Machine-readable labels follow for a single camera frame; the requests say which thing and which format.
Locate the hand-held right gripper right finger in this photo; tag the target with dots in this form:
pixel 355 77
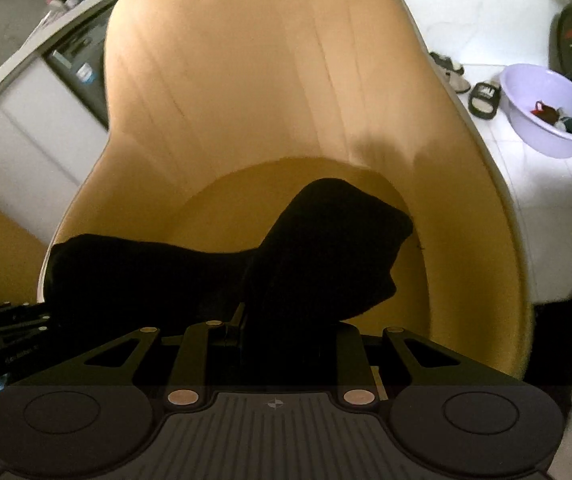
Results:
pixel 352 360

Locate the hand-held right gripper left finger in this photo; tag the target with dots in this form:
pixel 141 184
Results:
pixel 233 332

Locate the black garment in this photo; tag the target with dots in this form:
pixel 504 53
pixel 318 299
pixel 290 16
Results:
pixel 311 260

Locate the white cabinet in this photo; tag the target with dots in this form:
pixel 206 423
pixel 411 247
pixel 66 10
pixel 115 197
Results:
pixel 10 130

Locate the tan upholstered chair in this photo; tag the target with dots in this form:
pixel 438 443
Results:
pixel 276 90

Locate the dark built-in appliance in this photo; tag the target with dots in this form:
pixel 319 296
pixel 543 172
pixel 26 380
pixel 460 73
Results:
pixel 78 70

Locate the black slipper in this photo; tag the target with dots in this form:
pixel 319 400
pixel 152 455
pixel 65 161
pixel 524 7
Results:
pixel 483 100

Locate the purple plastic basin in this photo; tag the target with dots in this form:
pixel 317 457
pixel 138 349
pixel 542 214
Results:
pixel 536 110

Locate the red cloth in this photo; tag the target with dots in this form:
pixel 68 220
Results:
pixel 546 111

